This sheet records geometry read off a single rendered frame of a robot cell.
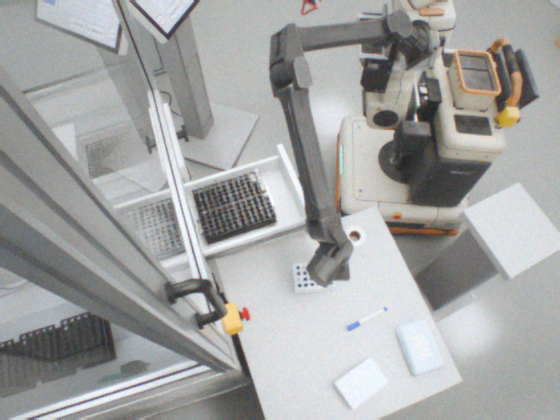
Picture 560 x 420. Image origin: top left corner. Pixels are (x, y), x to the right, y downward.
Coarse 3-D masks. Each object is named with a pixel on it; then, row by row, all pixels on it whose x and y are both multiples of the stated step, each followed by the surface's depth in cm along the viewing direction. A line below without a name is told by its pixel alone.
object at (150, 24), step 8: (128, 0) 133; (200, 0) 155; (136, 8) 135; (192, 8) 152; (136, 16) 138; (144, 16) 137; (184, 16) 150; (144, 24) 141; (152, 24) 140; (176, 24) 147; (152, 32) 143; (160, 32) 142; (168, 32) 144; (160, 40) 146; (168, 40) 144
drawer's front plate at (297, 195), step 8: (280, 144) 125; (280, 152) 124; (280, 160) 127; (288, 160) 122; (280, 168) 131; (288, 168) 121; (288, 176) 122; (288, 184) 127; (296, 184) 118; (296, 192) 118; (296, 200) 122; (304, 216) 118
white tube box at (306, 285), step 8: (296, 264) 121; (296, 272) 119; (304, 272) 121; (296, 280) 118; (304, 280) 122; (312, 280) 121; (296, 288) 117; (304, 288) 117; (312, 288) 117; (320, 288) 117; (328, 288) 118
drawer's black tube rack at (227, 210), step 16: (240, 176) 123; (208, 192) 125; (224, 192) 121; (240, 192) 121; (256, 192) 121; (208, 208) 118; (224, 208) 122; (240, 208) 121; (256, 208) 122; (208, 224) 116; (224, 224) 116; (240, 224) 116; (256, 224) 119; (208, 240) 117
